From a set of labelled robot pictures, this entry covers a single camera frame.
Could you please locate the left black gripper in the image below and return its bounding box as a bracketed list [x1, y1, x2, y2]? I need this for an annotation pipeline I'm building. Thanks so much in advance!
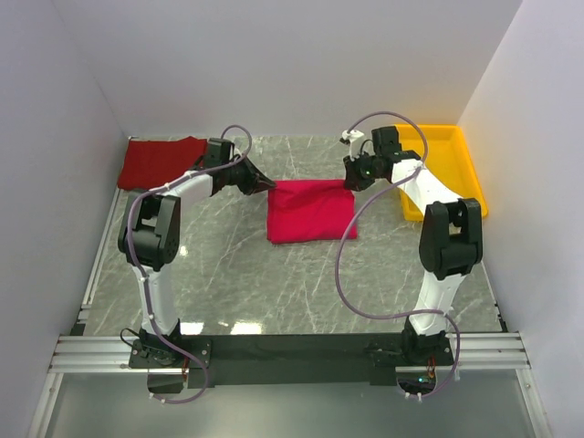
[223, 153, 276, 196]

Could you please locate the pink t shirt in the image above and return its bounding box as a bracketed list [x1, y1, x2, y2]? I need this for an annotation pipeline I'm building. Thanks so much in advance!
[266, 180, 355, 245]

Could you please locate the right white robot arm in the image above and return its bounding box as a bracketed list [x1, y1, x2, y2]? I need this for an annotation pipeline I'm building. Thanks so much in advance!
[340, 126, 483, 364]

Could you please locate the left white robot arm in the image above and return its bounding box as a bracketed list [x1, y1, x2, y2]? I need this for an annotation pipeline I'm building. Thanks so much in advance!
[118, 138, 276, 367]

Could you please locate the yellow plastic tray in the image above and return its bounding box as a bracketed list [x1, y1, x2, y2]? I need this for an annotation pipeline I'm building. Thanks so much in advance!
[396, 123, 488, 222]

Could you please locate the folded dark red t shirt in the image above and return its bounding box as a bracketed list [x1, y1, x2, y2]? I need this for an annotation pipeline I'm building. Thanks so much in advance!
[117, 136, 207, 191]

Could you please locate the black base beam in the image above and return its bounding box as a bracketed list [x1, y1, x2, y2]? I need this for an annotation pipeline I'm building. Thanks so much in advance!
[127, 331, 457, 389]

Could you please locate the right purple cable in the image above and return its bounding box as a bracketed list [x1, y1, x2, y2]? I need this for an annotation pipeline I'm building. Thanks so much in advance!
[335, 110, 461, 401]

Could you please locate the purple cable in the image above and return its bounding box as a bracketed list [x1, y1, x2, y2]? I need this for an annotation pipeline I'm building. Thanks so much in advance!
[125, 123, 255, 405]
[335, 110, 461, 401]

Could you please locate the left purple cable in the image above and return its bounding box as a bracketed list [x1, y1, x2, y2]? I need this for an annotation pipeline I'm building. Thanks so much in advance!
[125, 123, 255, 405]

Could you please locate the aluminium frame rail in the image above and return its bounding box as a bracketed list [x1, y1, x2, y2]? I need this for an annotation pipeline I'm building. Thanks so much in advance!
[30, 191, 549, 437]

